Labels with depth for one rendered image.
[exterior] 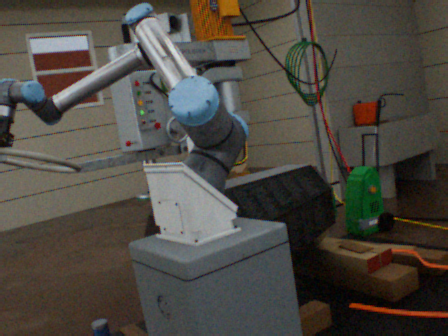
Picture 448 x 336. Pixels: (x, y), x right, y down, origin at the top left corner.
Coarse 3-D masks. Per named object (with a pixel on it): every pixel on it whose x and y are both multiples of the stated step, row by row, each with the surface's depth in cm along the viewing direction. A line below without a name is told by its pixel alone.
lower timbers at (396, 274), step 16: (352, 240) 344; (400, 256) 295; (416, 256) 285; (432, 256) 280; (304, 272) 319; (320, 272) 304; (336, 272) 290; (352, 272) 277; (384, 272) 265; (400, 272) 260; (416, 272) 262; (432, 272) 278; (352, 288) 279; (368, 288) 267; (384, 288) 256; (400, 288) 254; (416, 288) 262
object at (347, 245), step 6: (342, 240) 306; (318, 246) 302; (324, 246) 300; (330, 246) 297; (336, 246) 295; (342, 246) 293; (348, 246) 291; (354, 246) 289; (360, 246) 287; (366, 246) 284; (360, 252) 276
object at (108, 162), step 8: (136, 152) 251; (144, 152) 242; (152, 152) 245; (160, 152) 248; (168, 152) 252; (176, 152) 256; (96, 160) 223; (104, 160) 226; (112, 160) 229; (120, 160) 232; (128, 160) 235; (136, 160) 238; (144, 160) 242; (88, 168) 220; (96, 168) 223; (104, 168) 226
